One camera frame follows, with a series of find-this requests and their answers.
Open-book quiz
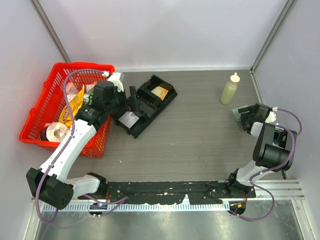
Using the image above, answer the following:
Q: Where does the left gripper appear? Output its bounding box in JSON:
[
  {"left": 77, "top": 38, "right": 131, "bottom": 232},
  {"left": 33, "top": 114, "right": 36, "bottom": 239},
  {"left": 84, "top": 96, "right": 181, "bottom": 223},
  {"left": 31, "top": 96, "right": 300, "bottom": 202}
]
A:
[{"left": 105, "top": 86, "right": 142, "bottom": 114}]

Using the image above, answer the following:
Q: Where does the green leather card holder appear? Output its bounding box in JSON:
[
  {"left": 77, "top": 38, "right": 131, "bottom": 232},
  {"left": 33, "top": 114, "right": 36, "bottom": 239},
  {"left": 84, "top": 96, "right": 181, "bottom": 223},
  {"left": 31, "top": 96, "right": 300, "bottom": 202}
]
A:
[{"left": 230, "top": 105, "right": 248, "bottom": 122}]

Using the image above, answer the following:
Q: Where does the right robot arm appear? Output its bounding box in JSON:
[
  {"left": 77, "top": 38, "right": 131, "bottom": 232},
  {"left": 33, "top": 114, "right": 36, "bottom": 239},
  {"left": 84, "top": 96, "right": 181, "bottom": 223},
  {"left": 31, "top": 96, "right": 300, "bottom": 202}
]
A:
[{"left": 225, "top": 103, "right": 303, "bottom": 198}]

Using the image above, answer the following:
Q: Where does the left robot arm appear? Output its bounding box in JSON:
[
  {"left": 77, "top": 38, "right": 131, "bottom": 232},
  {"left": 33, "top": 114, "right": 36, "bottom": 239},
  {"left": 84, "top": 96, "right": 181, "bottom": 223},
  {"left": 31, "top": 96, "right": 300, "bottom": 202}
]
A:
[{"left": 26, "top": 79, "right": 128, "bottom": 210}]

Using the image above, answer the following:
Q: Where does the white card in tray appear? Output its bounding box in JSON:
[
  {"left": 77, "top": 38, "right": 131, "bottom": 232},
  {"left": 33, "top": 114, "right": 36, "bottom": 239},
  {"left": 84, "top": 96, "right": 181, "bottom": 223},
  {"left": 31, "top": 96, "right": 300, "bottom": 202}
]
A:
[{"left": 118, "top": 111, "right": 140, "bottom": 129}]

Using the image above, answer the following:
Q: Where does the tan card in tray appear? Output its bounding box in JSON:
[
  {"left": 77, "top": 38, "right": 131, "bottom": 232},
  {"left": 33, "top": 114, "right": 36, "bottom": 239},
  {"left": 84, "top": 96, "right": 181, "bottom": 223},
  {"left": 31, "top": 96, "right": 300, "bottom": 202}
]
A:
[{"left": 151, "top": 86, "right": 169, "bottom": 101}]

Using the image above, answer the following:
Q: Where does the black plastic organizer tray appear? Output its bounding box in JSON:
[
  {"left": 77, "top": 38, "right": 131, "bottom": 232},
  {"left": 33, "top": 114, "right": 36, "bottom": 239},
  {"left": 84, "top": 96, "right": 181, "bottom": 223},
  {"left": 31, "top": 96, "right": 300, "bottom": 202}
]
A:
[{"left": 111, "top": 74, "right": 178, "bottom": 138}]

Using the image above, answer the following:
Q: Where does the green squeeze bottle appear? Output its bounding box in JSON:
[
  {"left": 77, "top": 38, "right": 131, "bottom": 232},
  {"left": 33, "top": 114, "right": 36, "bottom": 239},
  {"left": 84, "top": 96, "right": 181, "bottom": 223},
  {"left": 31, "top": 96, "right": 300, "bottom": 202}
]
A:
[{"left": 220, "top": 72, "right": 240, "bottom": 105}]

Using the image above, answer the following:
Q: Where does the yellow snack bag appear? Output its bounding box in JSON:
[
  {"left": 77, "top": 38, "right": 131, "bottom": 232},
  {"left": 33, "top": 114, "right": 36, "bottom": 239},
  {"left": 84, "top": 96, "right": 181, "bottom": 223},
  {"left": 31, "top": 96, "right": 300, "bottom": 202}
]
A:
[{"left": 58, "top": 85, "right": 85, "bottom": 126}]

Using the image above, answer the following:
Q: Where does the white small packet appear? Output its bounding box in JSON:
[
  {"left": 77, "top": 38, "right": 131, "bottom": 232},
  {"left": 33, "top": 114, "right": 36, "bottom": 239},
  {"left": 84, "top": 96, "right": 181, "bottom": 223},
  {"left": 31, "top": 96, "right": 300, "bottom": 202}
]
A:
[{"left": 65, "top": 82, "right": 79, "bottom": 95}]

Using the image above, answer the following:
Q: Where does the toilet paper roll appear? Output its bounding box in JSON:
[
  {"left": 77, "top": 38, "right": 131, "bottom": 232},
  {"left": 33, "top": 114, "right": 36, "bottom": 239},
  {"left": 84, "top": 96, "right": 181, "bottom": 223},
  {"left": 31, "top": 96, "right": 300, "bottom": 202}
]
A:
[{"left": 46, "top": 122, "right": 69, "bottom": 143}]

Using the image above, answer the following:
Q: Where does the red plastic shopping basket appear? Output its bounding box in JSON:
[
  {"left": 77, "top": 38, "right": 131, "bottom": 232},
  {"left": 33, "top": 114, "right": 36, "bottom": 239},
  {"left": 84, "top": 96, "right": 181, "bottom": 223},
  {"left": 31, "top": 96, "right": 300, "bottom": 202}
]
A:
[{"left": 19, "top": 62, "right": 115, "bottom": 158}]

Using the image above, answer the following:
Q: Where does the dark round can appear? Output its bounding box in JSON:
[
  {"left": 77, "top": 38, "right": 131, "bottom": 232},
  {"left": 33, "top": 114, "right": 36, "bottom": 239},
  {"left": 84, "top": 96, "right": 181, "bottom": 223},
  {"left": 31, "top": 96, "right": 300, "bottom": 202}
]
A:
[{"left": 38, "top": 126, "right": 50, "bottom": 142}]

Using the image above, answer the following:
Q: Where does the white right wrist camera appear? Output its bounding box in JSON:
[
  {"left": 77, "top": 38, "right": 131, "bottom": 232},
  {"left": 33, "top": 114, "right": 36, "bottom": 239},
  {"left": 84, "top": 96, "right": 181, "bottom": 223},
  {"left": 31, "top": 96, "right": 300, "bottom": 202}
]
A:
[{"left": 265, "top": 107, "right": 278, "bottom": 124}]

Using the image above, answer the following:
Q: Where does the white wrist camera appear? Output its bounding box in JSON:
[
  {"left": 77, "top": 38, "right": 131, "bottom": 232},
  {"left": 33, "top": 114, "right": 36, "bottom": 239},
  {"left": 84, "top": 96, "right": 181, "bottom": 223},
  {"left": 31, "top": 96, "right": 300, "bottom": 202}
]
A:
[
  {"left": 265, "top": 107, "right": 278, "bottom": 124},
  {"left": 107, "top": 72, "right": 124, "bottom": 92}
]

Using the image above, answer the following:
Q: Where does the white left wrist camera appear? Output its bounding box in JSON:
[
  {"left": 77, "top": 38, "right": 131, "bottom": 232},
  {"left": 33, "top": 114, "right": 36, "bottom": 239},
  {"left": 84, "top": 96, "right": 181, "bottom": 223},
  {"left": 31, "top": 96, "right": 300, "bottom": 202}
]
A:
[{"left": 107, "top": 72, "right": 124, "bottom": 92}]

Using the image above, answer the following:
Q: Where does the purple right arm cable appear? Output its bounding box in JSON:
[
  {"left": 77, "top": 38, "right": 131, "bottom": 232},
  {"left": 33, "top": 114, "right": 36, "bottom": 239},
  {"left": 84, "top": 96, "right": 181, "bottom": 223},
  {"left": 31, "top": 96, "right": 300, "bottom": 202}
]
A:
[{"left": 228, "top": 107, "right": 305, "bottom": 221}]

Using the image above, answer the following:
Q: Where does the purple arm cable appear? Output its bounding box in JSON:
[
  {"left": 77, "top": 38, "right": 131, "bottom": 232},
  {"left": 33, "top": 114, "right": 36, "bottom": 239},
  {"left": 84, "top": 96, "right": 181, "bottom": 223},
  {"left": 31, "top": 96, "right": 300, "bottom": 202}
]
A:
[
  {"left": 228, "top": 107, "right": 305, "bottom": 221},
  {"left": 34, "top": 68, "right": 130, "bottom": 223}
]

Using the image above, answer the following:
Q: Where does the aluminium front rail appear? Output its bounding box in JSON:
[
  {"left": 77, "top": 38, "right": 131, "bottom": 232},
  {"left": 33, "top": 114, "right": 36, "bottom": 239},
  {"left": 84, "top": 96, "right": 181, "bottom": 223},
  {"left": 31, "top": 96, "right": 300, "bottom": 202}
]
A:
[{"left": 31, "top": 179, "right": 306, "bottom": 213}]

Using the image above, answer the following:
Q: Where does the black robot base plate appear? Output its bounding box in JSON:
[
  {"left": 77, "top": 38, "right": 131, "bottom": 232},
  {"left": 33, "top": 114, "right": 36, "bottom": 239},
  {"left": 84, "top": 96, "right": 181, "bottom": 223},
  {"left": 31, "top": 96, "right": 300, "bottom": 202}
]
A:
[{"left": 89, "top": 181, "right": 256, "bottom": 205}]

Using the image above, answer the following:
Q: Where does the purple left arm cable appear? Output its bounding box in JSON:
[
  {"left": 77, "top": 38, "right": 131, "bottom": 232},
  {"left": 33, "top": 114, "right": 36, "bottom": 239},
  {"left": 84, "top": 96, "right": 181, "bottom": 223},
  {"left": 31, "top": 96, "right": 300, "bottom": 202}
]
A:
[{"left": 34, "top": 68, "right": 130, "bottom": 223}]

